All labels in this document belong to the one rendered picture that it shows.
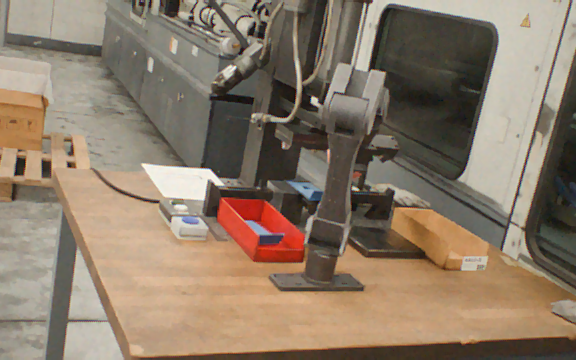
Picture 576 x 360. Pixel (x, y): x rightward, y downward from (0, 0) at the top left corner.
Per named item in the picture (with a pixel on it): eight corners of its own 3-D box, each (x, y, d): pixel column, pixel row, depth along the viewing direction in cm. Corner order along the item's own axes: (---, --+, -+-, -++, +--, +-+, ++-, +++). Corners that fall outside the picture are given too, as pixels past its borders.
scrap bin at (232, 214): (253, 262, 157) (258, 236, 156) (216, 220, 179) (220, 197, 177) (302, 262, 163) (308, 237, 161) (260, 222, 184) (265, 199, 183)
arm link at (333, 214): (317, 229, 156) (338, 88, 140) (347, 237, 155) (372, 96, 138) (308, 244, 151) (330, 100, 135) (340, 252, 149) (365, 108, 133)
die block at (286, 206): (276, 224, 185) (282, 196, 183) (262, 210, 194) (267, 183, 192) (344, 226, 194) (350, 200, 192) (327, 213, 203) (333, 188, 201)
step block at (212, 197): (205, 216, 180) (211, 182, 178) (201, 212, 183) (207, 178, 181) (229, 217, 183) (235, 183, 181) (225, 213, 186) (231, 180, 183)
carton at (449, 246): (442, 273, 176) (450, 243, 174) (388, 234, 198) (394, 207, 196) (483, 273, 182) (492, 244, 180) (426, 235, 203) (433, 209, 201)
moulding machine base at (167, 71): (97, 63, 990) (106, -10, 966) (170, 73, 1030) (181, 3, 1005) (192, 193, 502) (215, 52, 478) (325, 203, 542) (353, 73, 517)
